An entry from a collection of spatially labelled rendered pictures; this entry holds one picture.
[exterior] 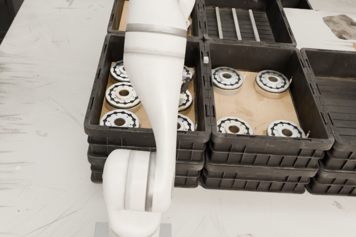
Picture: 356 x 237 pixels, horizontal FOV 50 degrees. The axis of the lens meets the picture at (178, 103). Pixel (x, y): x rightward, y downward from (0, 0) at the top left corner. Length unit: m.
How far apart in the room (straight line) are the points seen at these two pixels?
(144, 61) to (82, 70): 0.90
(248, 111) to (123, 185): 0.63
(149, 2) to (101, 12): 1.21
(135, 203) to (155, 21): 0.26
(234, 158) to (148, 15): 0.54
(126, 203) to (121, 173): 0.05
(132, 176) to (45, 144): 0.65
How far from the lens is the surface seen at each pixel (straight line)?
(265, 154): 0.97
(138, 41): 0.54
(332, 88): 1.32
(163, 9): 0.54
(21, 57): 1.52
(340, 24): 1.96
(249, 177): 1.05
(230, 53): 1.22
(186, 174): 1.03
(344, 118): 1.23
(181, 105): 1.05
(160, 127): 0.55
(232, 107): 1.12
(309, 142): 0.96
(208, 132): 0.90
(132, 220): 0.65
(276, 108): 1.17
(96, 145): 0.94
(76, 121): 1.24
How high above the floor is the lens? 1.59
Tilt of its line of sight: 43 degrees down
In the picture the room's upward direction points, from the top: 7 degrees clockwise
